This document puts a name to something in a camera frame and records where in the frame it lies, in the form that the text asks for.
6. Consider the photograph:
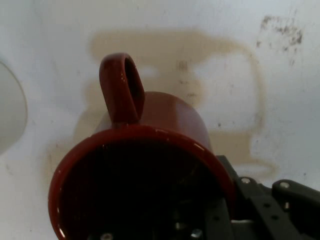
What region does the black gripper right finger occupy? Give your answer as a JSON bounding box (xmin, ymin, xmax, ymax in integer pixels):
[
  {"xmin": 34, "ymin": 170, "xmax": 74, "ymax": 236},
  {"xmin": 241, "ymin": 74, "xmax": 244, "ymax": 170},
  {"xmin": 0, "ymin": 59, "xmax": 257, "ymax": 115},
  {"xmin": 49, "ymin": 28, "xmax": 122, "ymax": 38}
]
[{"xmin": 216, "ymin": 154, "xmax": 320, "ymax": 240}]

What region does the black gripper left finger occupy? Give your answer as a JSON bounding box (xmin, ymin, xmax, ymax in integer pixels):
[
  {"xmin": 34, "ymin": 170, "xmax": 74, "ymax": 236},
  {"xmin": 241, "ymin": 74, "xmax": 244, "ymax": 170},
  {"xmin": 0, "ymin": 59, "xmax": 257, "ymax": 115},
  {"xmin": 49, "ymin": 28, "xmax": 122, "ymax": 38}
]
[{"xmin": 172, "ymin": 198, "xmax": 233, "ymax": 240}]

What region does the red ceramic mug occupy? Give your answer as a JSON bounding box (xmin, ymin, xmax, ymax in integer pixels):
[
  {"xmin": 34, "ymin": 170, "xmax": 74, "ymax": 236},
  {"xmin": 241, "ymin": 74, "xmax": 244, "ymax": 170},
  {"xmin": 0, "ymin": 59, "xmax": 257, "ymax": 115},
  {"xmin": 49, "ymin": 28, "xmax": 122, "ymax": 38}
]
[{"xmin": 48, "ymin": 52, "xmax": 237, "ymax": 240}]

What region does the white enamel mug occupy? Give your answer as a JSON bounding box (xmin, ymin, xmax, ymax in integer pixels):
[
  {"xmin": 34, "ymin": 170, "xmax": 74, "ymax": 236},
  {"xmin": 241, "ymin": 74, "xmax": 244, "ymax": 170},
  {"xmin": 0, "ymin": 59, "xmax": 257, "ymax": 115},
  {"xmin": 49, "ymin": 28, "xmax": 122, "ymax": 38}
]
[{"xmin": 0, "ymin": 61, "xmax": 28, "ymax": 158}]

